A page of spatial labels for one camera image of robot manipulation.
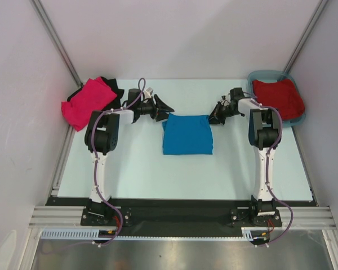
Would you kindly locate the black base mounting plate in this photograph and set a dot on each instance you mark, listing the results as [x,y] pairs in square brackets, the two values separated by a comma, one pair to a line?
[171,218]

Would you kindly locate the right aluminium corner post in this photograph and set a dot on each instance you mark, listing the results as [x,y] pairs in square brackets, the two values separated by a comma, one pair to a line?
[314,19]

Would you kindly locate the red t shirt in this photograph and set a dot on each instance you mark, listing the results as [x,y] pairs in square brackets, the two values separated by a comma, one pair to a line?
[282,95]

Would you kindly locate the pink folded t shirt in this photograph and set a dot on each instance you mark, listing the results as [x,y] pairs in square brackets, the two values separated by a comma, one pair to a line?
[93,96]

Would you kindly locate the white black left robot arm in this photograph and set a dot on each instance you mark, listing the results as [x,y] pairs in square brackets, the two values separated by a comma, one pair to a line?
[101,138]

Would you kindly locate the teal plastic basket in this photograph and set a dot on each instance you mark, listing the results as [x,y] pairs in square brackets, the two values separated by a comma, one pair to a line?
[272,76]

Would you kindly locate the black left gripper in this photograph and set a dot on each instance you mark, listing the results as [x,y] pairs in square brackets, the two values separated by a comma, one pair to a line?
[161,106]

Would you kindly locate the aluminium front frame rail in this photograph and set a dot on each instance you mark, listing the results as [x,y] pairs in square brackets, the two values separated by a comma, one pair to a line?
[304,218]

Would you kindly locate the left aluminium corner post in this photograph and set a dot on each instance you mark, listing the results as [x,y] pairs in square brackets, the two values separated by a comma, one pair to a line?
[54,37]

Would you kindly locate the blue t shirt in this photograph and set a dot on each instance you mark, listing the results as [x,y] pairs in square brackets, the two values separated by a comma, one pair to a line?
[187,135]

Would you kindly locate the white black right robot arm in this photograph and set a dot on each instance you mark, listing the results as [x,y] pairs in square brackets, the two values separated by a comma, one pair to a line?
[264,135]

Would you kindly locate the grey slotted cable duct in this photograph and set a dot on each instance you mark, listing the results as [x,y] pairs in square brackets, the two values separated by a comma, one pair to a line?
[101,235]

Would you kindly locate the black folded t shirt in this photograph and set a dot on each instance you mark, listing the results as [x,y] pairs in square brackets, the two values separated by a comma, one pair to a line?
[112,83]

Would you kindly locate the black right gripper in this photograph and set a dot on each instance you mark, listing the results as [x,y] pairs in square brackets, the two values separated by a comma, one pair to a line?
[217,112]

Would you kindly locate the aluminium corner post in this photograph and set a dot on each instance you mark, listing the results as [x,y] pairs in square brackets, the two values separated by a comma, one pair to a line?
[314,19]
[54,37]

